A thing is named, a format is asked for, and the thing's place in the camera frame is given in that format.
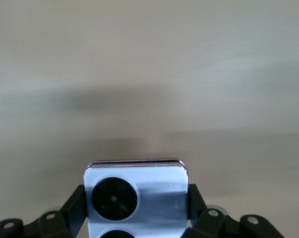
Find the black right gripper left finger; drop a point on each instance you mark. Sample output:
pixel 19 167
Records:
pixel 72 210

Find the brown table cover mat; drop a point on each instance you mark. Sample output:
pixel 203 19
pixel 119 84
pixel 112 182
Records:
pixel 139 62

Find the lavender white flip phone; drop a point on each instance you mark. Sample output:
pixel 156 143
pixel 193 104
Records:
pixel 151 183

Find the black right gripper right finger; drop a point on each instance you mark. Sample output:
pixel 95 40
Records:
pixel 197 210

